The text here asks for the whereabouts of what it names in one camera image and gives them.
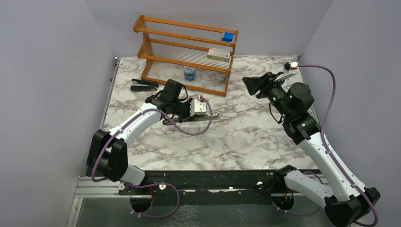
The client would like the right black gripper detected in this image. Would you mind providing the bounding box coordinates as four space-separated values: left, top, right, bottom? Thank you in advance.
243 72 292 120

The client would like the silver chrome stapler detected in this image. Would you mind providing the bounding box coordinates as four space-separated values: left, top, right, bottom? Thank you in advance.
172 113 220 123

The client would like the black stapler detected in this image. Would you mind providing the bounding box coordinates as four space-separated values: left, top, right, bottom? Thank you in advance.
130 79 159 92

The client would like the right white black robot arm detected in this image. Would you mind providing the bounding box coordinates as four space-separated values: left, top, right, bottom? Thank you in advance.
243 72 380 227

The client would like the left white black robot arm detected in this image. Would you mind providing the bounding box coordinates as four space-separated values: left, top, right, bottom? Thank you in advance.
87 79 213 194

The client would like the white green staples carton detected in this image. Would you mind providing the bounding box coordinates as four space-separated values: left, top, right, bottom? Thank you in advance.
207 48 231 62

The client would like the blue white plastic jar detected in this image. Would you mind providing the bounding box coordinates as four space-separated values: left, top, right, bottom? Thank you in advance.
183 66 196 81

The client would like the clear plastic jar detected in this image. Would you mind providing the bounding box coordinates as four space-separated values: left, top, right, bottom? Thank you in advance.
216 72 227 82

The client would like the blue box on shelf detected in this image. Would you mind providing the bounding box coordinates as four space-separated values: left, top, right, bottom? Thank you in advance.
220 31 234 42

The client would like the orange wooden shelf rack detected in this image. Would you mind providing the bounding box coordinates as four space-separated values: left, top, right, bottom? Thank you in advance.
133 15 239 96

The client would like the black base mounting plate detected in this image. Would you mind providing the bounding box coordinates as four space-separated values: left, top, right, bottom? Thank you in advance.
119 170 295 209

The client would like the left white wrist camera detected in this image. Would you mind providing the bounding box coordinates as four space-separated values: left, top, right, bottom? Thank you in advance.
190 95 207 116

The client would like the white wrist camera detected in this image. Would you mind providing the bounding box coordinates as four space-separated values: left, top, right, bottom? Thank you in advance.
275 61 299 81
190 95 207 116

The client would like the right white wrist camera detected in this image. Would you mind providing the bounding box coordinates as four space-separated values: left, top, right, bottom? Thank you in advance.
275 61 299 81

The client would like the aluminium frame rail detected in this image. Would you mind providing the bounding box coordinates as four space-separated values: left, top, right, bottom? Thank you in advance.
66 174 361 227

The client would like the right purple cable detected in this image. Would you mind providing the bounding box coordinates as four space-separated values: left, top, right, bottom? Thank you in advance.
272 64 380 227

